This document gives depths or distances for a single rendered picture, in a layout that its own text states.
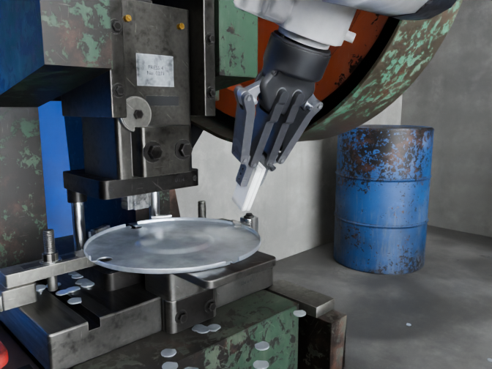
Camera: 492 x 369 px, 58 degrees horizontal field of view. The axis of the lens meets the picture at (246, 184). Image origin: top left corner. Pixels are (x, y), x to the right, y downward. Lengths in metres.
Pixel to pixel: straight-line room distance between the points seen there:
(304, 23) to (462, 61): 3.52
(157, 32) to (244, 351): 0.54
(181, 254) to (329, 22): 0.40
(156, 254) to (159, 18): 0.38
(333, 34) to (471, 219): 3.57
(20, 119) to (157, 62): 0.31
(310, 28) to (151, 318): 0.50
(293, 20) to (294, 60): 0.04
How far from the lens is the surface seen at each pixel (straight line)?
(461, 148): 3.97
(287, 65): 0.52
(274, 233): 2.93
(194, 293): 0.76
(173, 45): 0.80
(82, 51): 0.67
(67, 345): 0.70
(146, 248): 0.73
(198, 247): 0.72
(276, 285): 0.95
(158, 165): 0.74
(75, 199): 0.86
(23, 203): 0.96
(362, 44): 0.89
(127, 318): 0.73
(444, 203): 4.07
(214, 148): 2.47
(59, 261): 0.81
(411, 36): 0.86
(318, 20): 0.50
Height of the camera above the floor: 1.01
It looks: 10 degrees down
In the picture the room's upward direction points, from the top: straight up
